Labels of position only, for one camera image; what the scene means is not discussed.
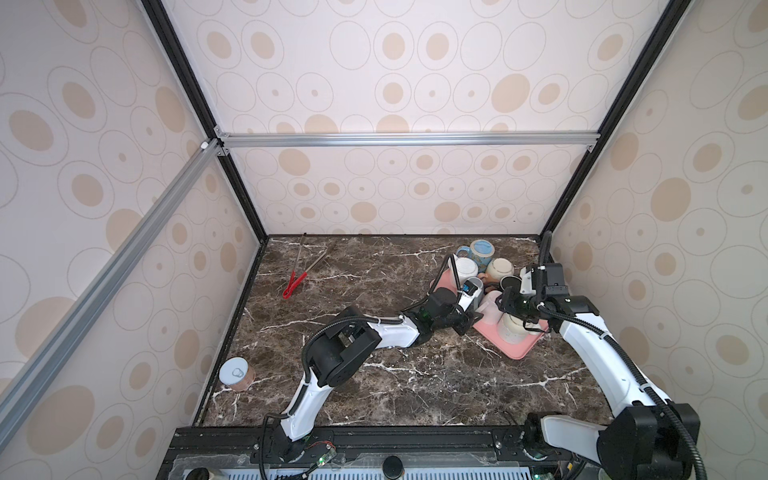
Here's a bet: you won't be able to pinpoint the pale pink mug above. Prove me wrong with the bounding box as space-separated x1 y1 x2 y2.
477 290 503 325

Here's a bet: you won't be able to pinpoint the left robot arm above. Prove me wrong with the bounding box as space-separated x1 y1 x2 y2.
276 282 483 444

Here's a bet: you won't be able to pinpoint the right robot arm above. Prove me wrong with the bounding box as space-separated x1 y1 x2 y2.
496 263 707 479

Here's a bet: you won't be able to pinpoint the black mug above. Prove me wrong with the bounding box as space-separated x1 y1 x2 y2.
499 275 522 292

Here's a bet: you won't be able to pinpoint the white ribbed mug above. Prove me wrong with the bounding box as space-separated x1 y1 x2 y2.
454 256 479 286

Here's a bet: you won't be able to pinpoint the speckled cream mug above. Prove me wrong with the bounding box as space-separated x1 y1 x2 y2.
497 313 532 345

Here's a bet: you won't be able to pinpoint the cream and salmon mug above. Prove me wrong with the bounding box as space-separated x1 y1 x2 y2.
485 258 514 283

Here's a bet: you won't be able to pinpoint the blue butterfly mug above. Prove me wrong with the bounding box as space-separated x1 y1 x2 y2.
456 239 495 272

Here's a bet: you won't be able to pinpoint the pink plastic tray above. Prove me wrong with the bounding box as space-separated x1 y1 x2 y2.
433 268 550 361

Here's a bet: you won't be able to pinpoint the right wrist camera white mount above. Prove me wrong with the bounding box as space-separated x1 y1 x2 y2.
520 266 537 295

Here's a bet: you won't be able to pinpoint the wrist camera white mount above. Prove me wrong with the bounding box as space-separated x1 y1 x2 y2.
459 277 484 311
520 266 537 295

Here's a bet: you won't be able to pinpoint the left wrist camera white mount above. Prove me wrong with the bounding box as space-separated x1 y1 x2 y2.
459 277 484 311

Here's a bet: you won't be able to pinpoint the black corrugated cable right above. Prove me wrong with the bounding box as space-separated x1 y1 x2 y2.
536 230 709 480

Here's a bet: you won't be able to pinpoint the red handled tongs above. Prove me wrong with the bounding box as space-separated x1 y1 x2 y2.
282 233 336 299

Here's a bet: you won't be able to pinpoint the horizontal aluminium rail back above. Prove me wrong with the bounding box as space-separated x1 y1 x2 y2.
204 130 600 151

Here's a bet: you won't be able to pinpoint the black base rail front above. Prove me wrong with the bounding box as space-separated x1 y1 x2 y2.
157 423 587 479

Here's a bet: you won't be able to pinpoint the diagonal aluminium rail left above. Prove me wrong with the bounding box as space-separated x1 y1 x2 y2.
1 138 223 448

